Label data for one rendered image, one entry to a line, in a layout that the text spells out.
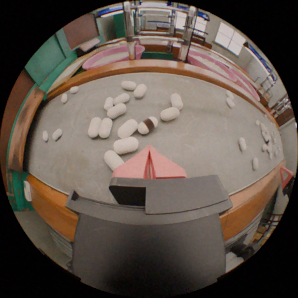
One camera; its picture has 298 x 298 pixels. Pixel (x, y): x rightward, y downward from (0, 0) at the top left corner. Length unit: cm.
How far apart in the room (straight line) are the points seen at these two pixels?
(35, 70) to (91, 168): 50
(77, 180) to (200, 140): 23
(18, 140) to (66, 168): 26
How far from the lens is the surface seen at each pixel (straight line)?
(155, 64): 28
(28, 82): 53
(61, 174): 23
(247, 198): 26
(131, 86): 21
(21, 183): 47
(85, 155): 18
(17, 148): 41
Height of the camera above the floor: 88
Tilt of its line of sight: 76 degrees down
